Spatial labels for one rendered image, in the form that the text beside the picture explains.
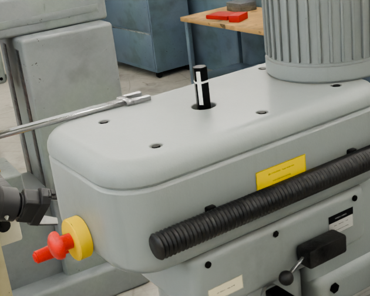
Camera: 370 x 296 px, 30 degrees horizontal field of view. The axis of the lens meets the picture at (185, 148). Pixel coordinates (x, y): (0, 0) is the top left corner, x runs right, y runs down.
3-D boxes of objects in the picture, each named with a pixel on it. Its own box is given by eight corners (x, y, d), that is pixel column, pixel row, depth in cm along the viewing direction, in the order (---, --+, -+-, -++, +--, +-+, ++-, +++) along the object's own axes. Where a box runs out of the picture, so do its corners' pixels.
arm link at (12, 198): (37, 236, 182) (-8, 234, 175) (32, 208, 188) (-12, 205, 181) (54, 207, 174) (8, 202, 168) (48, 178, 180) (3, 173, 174)
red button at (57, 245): (59, 266, 92) (53, 240, 90) (47, 255, 95) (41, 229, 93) (81, 258, 93) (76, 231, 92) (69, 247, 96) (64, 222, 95)
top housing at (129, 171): (133, 292, 86) (114, 175, 80) (50, 223, 106) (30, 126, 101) (390, 177, 108) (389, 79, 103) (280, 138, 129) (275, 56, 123)
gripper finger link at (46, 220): (56, 215, 188) (34, 214, 185) (59, 225, 186) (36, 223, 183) (54, 219, 189) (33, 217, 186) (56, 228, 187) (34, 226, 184)
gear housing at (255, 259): (199, 325, 94) (192, 262, 91) (116, 259, 114) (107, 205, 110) (369, 239, 111) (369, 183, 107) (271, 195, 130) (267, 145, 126)
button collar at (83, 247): (83, 268, 93) (76, 228, 90) (65, 251, 97) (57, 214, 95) (96, 262, 94) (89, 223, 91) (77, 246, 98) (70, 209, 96)
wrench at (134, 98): (-2, 142, 96) (-3, 137, 95) (-10, 135, 99) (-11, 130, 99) (151, 100, 106) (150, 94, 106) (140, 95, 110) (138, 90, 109)
